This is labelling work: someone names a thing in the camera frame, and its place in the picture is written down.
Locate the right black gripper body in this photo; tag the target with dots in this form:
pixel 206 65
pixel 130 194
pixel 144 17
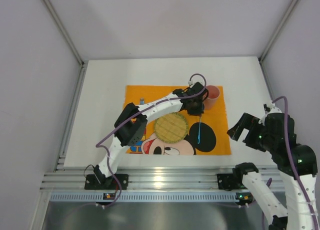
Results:
pixel 246 132

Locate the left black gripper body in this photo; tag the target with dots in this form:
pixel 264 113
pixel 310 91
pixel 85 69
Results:
pixel 196 109

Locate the pink plastic cup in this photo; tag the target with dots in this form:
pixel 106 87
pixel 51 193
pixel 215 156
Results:
pixel 213 95

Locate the orange Mickey Mouse placemat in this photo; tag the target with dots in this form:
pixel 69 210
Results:
pixel 214 140

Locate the yellow round woven coaster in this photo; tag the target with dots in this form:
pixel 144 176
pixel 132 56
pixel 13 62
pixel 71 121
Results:
pixel 171 128

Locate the blue metallic spoon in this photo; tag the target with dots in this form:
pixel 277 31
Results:
pixel 199 130

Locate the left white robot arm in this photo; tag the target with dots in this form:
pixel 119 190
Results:
pixel 131 123

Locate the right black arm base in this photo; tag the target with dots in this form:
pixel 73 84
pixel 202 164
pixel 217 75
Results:
pixel 233 181

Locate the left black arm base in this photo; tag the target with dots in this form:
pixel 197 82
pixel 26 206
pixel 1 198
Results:
pixel 97 181

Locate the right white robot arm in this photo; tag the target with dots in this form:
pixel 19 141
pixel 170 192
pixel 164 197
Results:
pixel 297 166

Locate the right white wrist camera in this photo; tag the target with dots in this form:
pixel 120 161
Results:
pixel 269 109

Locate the left aluminium frame post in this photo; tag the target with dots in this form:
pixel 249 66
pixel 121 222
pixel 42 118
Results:
pixel 63 31

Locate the aluminium frame post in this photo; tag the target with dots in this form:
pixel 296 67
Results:
pixel 63 31
pixel 279 28

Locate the right aluminium frame post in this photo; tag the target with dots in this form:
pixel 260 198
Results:
pixel 279 28

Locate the aluminium mounting rail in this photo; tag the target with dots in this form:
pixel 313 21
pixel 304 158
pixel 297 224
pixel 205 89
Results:
pixel 163 179

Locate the perforated metal cable tray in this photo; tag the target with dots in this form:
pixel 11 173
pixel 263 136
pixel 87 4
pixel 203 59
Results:
pixel 147 197

